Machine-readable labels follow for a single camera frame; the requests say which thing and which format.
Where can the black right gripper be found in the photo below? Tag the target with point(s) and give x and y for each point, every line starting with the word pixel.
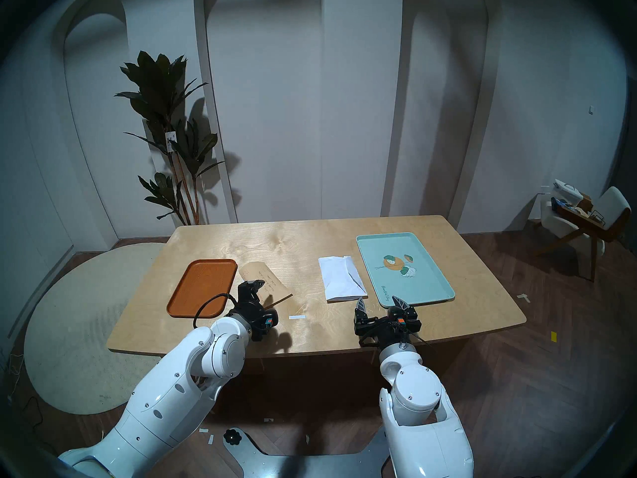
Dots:
pixel 380 330

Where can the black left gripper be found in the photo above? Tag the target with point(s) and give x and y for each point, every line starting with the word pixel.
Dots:
pixel 249 305

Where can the brown paper envelope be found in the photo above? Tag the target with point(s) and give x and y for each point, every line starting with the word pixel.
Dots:
pixel 259 272

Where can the white paper envelope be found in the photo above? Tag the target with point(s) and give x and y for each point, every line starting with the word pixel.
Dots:
pixel 341 280

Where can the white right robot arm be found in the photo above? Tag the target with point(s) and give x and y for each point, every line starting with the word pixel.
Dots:
pixel 418 392

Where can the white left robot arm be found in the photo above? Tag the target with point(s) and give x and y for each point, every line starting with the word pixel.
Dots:
pixel 174 392

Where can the orange wooden tray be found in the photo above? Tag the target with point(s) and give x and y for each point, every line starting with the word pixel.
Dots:
pixel 204 283

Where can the teal printed tray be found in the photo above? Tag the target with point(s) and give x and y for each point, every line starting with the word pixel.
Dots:
pixel 398 253

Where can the light wooden table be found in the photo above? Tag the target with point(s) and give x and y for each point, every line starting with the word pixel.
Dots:
pixel 298 243

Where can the black base knob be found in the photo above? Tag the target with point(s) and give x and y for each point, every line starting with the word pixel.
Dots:
pixel 232 436

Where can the white plant tag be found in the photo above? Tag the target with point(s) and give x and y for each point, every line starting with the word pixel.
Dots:
pixel 172 142

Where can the round beige rug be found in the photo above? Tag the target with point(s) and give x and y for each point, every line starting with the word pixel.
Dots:
pixel 74 322

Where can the dark blue flat item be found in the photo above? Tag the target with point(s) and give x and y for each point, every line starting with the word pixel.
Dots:
pixel 560 204

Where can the tall green potted plant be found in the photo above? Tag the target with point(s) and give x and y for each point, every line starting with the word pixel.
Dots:
pixel 159 88

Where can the white storage box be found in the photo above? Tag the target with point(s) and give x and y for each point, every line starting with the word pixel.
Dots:
pixel 567 189

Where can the cream wooden armchair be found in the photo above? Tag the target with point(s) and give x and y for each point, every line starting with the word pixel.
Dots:
pixel 609 205

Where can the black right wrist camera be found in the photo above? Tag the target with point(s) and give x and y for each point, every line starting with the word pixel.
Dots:
pixel 407 325

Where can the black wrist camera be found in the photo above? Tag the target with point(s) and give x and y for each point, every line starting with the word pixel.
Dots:
pixel 407 325
pixel 266 323

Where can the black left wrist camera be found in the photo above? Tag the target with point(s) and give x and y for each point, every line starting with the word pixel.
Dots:
pixel 266 323

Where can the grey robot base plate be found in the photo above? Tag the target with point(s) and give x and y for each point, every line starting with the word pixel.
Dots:
pixel 278 464

